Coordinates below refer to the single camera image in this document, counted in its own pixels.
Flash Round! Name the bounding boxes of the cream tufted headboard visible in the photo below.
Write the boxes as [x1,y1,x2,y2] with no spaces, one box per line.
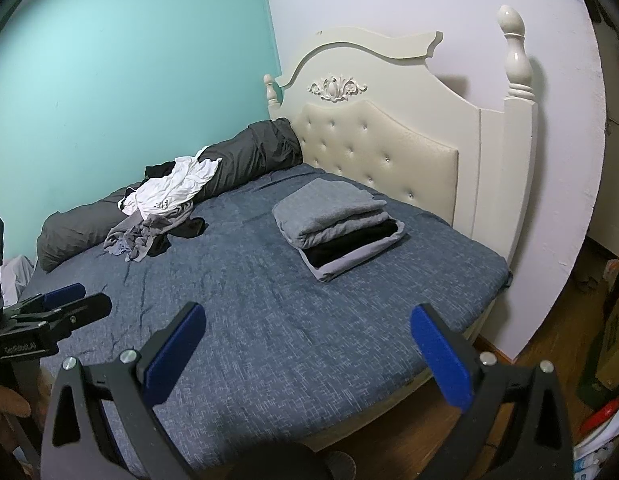
[262,5,539,267]

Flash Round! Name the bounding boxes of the white and blue packet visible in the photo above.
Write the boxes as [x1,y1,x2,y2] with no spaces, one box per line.
[573,430,619,477]

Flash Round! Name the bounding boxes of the grey crumpled garment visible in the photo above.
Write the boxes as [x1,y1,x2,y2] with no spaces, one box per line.
[102,209,193,264]

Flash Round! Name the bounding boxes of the grey sweatshirt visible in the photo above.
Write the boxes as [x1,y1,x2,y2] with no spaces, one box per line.
[272,177,391,251]

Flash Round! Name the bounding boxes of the dark grey rolled duvet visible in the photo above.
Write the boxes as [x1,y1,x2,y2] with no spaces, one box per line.
[36,117,303,274]

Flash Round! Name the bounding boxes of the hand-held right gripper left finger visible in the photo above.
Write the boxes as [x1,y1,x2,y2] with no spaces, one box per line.
[40,301,207,480]

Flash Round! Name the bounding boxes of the bed with blue sheet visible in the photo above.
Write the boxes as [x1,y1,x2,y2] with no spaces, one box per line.
[18,162,513,480]

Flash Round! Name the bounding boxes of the light grey blanket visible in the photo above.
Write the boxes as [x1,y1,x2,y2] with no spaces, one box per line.
[0,255,36,309]

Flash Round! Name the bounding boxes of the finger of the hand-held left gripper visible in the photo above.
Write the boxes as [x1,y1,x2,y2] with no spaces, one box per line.
[11,282,86,317]
[38,293,113,334]

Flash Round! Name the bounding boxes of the green cardboard box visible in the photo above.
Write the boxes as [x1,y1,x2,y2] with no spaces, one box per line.
[575,284,619,407]

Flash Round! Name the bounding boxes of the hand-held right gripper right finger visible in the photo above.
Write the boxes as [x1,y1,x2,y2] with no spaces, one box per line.
[410,303,573,480]

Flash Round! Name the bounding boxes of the black and grey garment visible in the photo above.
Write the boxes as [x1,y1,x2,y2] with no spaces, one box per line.
[296,217,407,283]

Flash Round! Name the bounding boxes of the red plastic object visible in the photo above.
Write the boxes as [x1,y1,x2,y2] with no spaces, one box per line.
[579,399,619,437]

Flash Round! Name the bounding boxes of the white t-shirt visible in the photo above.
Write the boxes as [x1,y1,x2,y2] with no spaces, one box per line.
[118,156,224,216]

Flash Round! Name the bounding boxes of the person's left hand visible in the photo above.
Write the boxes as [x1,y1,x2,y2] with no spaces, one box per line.
[0,384,33,463]

